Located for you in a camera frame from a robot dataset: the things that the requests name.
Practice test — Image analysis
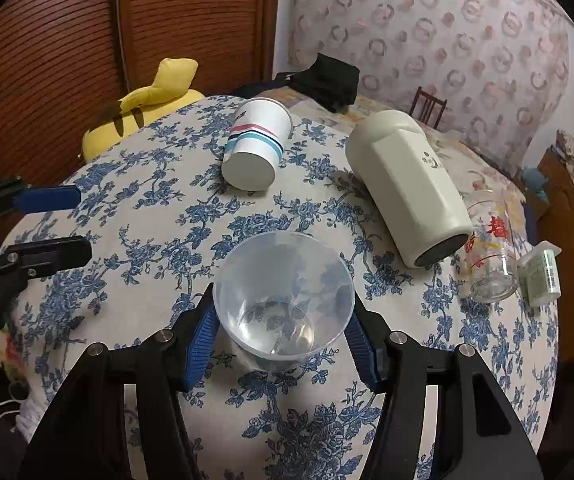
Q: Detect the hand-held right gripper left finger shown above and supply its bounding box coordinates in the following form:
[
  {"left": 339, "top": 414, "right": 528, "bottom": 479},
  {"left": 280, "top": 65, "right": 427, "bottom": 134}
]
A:
[{"left": 19, "top": 283, "right": 219, "bottom": 480}]

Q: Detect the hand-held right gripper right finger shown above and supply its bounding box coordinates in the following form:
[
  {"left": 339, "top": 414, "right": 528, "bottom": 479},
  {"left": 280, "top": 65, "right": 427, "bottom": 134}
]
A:
[{"left": 343, "top": 300, "right": 548, "bottom": 480}]

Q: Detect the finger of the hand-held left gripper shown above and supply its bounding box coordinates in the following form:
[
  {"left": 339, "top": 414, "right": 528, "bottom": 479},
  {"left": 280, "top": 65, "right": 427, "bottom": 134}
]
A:
[
  {"left": 0, "top": 235, "right": 92, "bottom": 281},
  {"left": 0, "top": 178, "right": 82, "bottom": 217}
]

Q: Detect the clear plastic cup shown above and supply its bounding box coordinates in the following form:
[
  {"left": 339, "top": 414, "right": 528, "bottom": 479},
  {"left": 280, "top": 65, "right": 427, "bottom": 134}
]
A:
[{"left": 213, "top": 232, "right": 356, "bottom": 372}]

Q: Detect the cream thermos cup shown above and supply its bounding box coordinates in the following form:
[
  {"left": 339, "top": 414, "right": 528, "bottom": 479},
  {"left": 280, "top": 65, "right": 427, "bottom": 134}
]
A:
[{"left": 345, "top": 110, "right": 476, "bottom": 268}]

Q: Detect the striped white paper cup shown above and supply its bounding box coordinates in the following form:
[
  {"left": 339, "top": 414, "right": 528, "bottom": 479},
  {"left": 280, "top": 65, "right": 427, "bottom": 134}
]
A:
[{"left": 221, "top": 97, "right": 294, "bottom": 191}]

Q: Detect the blue floral tablecloth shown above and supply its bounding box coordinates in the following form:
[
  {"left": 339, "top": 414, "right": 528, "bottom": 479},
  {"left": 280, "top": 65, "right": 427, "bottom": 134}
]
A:
[{"left": 0, "top": 91, "right": 560, "bottom": 480}]

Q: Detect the yellow plush toy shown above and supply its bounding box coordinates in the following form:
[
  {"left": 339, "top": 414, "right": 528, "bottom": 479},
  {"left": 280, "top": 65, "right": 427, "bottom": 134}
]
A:
[{"left": 82, "top": 57, "right": 206, "bottom": 163}]

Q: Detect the wooden louvered door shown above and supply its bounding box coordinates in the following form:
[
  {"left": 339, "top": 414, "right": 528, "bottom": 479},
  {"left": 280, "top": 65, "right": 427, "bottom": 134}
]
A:
[{"left": 0, "top": 0, "right": 282, "bottom": 196}]

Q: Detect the clear glass with red print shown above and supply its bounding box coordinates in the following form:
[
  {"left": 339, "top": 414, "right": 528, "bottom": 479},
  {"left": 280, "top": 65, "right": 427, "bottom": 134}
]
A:
[{"left": 462, "top": 190, "right": 520, "bottom": 303}]

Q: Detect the small green white container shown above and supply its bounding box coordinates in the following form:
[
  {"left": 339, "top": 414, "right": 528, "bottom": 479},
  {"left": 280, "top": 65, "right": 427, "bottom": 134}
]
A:
[{"left": 518, "top": 243, "right": 562, "bottom": 307}]

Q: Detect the dark wooden chair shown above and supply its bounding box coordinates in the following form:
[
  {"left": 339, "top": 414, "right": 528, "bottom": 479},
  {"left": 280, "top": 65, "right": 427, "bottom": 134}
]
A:
[{"left": 409, "top": 86, "right": 448, "bottom": 126}]

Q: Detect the black cloth bag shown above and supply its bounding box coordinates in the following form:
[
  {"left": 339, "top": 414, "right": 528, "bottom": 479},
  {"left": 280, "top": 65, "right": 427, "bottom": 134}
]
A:
[{"left": 228, "top": 53, "right": 360, "bottom": 113}]

